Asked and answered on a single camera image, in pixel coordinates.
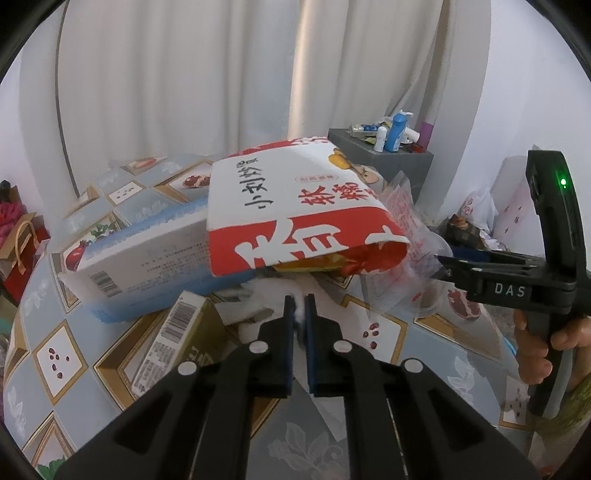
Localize person's right forearm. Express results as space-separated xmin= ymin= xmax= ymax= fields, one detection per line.
xmin=531 ymin=348 xmax=591 ymax=478

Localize magenta box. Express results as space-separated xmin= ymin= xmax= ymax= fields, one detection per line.
xmin=419 ymin=117 xmax=435 ymax=153

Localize dark box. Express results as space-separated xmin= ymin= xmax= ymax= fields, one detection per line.
xmin=443 ymin=215 xmax=486 ymax=251

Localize pink board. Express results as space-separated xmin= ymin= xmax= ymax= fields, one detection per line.
xmin=492 ymin=156 xmax=533 ymax=252

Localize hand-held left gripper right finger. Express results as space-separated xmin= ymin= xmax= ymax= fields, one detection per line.
xmin=305 ymin=293 xmax=541 ymax=480

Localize clear plastic bag red print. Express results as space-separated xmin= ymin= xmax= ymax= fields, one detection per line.
xmin=365 ymin=173 xmax=451 ymax=319

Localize blue and white carton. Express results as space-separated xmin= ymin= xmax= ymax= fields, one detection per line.
xmin=58 ymin=203 xmax=259 ymax=324

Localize white plastic bag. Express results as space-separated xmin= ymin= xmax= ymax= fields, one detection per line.
xmin=462 ymin=191 xmax=498 ymax=232

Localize red and white snack bag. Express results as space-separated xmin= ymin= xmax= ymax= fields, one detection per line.
xmin=205 ymin=136 xmax=411 ymax=280

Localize brown paper gift bag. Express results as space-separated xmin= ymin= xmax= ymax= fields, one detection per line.
xmin=0 ymin=212 xmax=48 ymax=278

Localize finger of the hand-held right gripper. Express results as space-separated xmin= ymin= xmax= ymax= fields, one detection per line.
xmin=434 ymin=254 xmax=481 ymax=284
xmin=450 ymin=246 xmax=548 ymax=269

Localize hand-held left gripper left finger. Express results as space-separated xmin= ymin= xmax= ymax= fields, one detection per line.
xmin=55 ymin=295 xmax=296 ymax=480

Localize person's right hand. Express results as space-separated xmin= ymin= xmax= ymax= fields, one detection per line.
xmin=514 ymin=308 xmax=591 ymax=385

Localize grey curved tube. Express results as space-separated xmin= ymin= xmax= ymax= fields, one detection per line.
xmin=54 ymin=0 xmax=80 ymax=195

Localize white curtain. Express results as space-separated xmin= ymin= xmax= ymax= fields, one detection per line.
xmin=18 ymin=0 xmax=490 ymax=185

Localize grey cabinet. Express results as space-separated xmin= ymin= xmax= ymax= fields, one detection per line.
xmin=328 ymin=127 xmax=435 ymax=204

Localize blue bottle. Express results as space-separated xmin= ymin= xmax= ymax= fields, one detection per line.
xmin=385 ymin=111 xmax=415 ymax=153

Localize fruit-print tablecloth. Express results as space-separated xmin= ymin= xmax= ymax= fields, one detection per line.
xmin=0 ymin=154 xmax=536 ymax=480

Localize beige carton with barcode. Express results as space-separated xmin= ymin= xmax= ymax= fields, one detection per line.
xmin=131 ymin=291 xmax=241 ymax=400

